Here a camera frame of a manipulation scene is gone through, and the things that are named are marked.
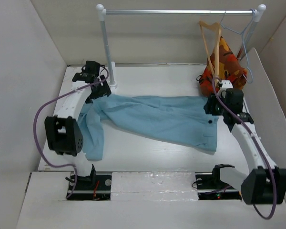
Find light blue trousers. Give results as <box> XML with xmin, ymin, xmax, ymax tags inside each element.
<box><xmin>77</xmin><ymin>94</ymin><xmax>218</xmax><ymax>161</ymax></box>

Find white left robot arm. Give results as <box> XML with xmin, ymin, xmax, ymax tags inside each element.
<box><xmin>44</xmin><ymin>67</ymin><xmax>111</xmax><ymax>189</ymax></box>

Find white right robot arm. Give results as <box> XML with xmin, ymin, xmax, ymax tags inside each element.
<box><xmin>204</xmin><ymin>88</ymin><xmax>286</xmax><ymax>205</ymax></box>

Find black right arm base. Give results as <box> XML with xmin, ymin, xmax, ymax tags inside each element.
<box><xmin>192</xmin><ymin>173</ymin><xmax>242</xmax><ymax>200</ymax></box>

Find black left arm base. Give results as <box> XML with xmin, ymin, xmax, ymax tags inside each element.
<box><xmin>65</xmin><ymin>173</ymin><xmax>112</xmax><ymax>201</ymax></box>

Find wooden clothes hanger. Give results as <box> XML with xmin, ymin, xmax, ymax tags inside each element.
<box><xmin>198</xmin><ymin>20</ymin><xmax>223</xmax><ymax>82</ymax></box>

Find orange patterned garment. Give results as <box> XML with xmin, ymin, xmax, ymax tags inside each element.
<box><xmin>197</xmin><ymin>36</ymin><xmax>247</xmax><ymax>97</ymax></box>

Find white clothes rack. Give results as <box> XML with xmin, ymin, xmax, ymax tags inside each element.
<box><xmin>96</xmin><ymin>4</ymin><xmax>267</xmax><ymax>88</ymax></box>

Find white foam block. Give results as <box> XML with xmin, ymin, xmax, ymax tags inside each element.
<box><xmin>111</xmin><ymin>172</ymin><xmax>198</xmax><ymax>202</ymax></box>

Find blue wire hanger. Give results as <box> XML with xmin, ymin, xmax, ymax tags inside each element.
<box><xmin>220</xmin><ymin>9</ymin><xmax>255</xmax><ymax>84</ymax></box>

